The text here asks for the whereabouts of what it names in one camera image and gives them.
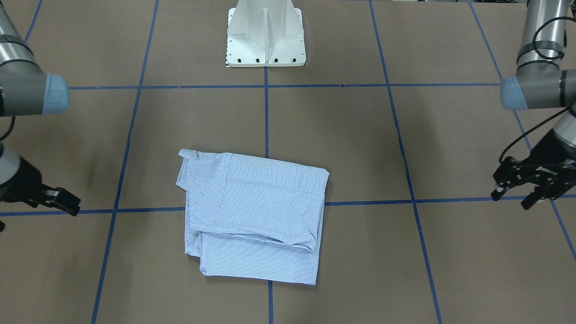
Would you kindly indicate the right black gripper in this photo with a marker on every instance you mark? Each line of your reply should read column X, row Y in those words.
column 22, row 180

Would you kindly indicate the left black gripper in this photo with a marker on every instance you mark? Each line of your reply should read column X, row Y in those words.
column 554, row 145

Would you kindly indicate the brown paper table cover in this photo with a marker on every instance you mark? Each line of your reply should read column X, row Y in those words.
column 398, row 101

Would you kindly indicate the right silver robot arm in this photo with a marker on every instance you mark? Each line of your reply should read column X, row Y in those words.
column 26, row 91

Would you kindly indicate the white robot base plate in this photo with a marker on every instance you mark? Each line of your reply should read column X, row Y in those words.
column 265, row 33

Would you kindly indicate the blue striped button shirt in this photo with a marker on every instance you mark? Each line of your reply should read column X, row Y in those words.
column 253, row 217

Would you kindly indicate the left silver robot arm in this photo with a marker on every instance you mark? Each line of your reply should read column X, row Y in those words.
column 540, row 83

